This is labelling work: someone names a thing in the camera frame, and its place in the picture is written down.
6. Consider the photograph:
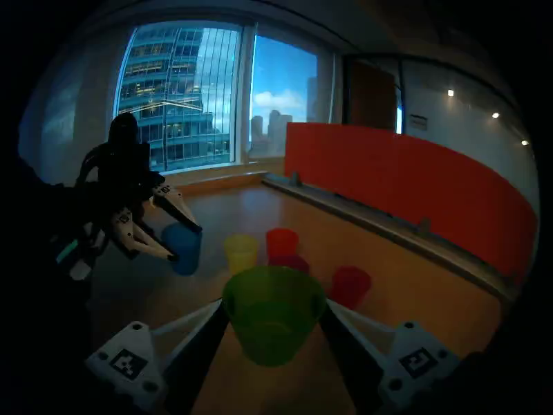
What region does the green plastic cup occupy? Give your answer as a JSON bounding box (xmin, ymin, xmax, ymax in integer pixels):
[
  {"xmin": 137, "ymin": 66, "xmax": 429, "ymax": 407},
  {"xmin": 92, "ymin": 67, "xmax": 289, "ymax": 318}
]
[{"xmin": 221, "ymin": 265, "xmax": 328, "ymax": 368}]

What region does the blue plastic cup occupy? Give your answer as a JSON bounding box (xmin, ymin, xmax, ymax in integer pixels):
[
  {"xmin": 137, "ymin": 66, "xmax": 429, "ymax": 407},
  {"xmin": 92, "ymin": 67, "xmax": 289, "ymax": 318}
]
[{"xmin": 161, "ymin": 222, "xmax": 203, "ymax": 277}]

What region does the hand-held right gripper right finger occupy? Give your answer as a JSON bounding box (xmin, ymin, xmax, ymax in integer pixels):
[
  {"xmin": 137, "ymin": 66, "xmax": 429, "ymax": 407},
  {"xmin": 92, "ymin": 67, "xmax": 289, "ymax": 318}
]
[{"xmin": 319, "ymin": 299, "xmax": 462, "ymax": 415}]

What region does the dark red plastic cup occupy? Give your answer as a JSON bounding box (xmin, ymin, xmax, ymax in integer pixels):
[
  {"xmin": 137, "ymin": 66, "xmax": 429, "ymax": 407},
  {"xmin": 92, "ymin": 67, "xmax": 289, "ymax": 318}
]
[{"xmin": 268, "ymin": 254, "xmax": 310, "ymax": 276}]

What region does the red desk screen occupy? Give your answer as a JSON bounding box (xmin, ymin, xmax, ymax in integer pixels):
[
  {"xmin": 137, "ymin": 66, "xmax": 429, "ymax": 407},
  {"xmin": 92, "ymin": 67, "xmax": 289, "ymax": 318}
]
[{"xmin": 261, "ymin": 122, "xmax": 539, "ymax": 304}]

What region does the orange plastic cup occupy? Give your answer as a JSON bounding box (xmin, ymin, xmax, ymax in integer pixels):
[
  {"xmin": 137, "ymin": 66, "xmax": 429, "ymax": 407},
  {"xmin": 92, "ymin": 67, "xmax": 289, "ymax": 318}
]
[{"xmin": 265, "ymin": 228, "xmax": 300, "ymax": 263}]

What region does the yellow plastic cup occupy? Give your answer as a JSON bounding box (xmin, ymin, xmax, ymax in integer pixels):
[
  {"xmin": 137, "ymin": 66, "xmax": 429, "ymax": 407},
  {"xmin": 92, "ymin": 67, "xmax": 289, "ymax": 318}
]
[{"xmin": 223, "ymin": 233, "xmax": 260, "ymax": 276}]

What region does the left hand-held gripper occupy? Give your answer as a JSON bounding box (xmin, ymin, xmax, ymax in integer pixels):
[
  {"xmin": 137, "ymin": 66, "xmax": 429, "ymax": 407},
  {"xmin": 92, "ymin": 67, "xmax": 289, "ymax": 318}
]
[{"xmin": 53, "ymin": 112, "xmax": 203, "ymax": 282}]

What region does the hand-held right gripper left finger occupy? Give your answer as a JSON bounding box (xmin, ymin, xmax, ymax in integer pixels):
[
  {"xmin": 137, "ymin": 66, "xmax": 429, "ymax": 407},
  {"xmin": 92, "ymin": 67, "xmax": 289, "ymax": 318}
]
[{"xmin": 84, "ymin": 299, "xmax": 230, "ymax": 415}]

